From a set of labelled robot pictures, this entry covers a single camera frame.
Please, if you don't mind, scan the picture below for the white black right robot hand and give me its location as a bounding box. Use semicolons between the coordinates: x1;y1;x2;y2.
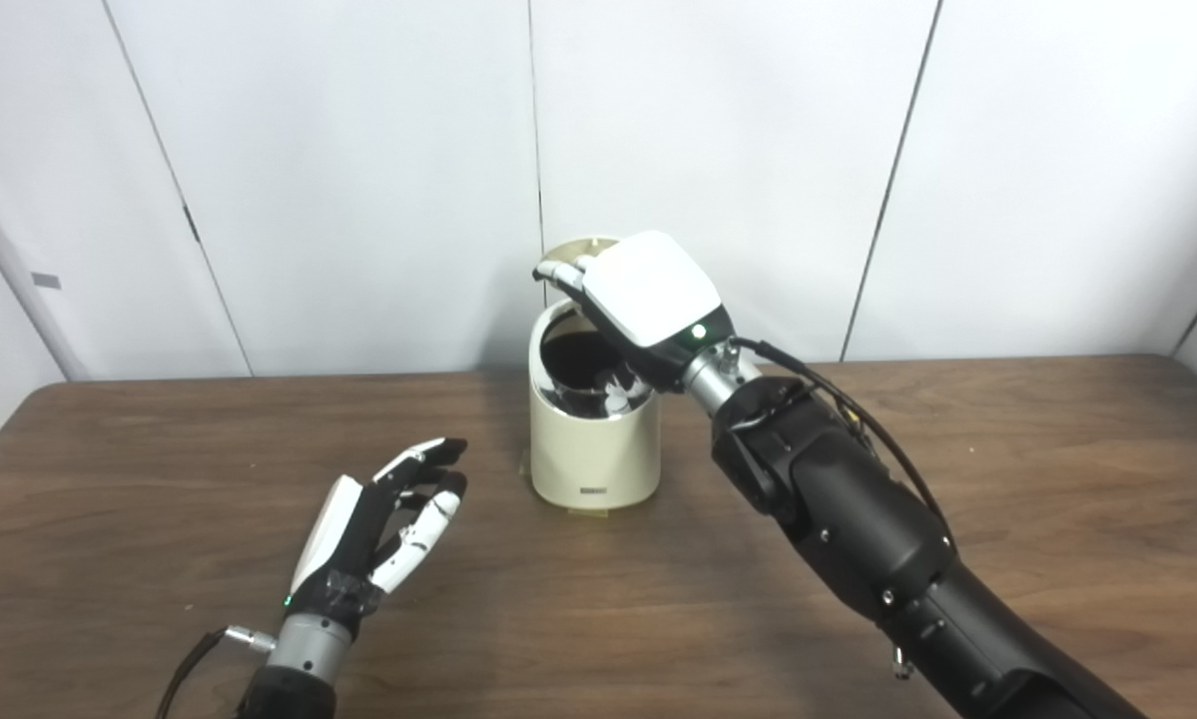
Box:
533;231;739;392

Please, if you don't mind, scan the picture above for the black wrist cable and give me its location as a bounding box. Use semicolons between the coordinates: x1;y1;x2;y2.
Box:
733;338;958;545
154;625;278;719

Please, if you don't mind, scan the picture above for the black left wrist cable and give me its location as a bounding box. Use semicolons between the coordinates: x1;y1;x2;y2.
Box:
154;625;278;719

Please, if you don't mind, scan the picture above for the round cream bin lid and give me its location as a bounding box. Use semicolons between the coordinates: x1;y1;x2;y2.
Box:
542;236;624;291

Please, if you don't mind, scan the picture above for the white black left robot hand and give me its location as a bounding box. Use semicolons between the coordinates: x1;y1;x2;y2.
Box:
287;437;469;640

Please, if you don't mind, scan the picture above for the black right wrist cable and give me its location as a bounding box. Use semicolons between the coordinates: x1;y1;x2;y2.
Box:
733;338;958;545

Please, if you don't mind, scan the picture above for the cream-colored bin body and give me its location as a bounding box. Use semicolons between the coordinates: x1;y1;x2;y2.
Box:
529;300;662;512

